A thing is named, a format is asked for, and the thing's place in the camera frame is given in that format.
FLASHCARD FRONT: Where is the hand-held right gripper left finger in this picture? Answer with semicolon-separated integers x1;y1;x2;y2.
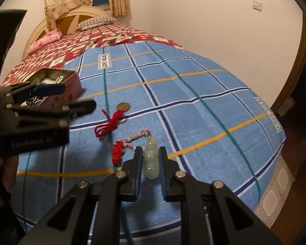
18;146;145;245

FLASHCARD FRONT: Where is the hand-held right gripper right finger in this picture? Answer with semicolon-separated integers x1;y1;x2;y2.
159;146;283;245

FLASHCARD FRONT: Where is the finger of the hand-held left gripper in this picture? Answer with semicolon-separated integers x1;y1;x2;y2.
0;82;67;105
9;99;97;130

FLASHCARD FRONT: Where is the jade pendant with red cord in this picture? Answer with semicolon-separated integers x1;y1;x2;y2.
112;130;159;179

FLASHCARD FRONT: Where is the pink tin box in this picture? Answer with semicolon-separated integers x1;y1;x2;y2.
9;68;83;108

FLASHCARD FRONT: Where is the red cord with brass coin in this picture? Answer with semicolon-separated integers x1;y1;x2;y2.
94;102;131;139

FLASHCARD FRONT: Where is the person's left hand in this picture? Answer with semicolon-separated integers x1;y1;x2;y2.
2;155;19;192

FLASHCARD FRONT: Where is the red patterned bedsheet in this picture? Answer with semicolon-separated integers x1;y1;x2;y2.
0;24;183;87

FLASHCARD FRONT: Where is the pink pillow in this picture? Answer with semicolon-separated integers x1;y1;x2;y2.
28;29;62;54

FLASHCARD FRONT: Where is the cream wooden headboard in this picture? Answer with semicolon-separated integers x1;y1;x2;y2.
22;5;118;54

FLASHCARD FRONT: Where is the striped pillow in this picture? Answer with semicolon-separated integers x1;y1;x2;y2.
76;15;119;30

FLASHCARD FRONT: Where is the dark metal door fitting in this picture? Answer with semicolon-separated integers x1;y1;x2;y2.
277;96;295;116

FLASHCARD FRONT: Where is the brown wooden door frame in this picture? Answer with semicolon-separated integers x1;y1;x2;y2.
269;13;306;113

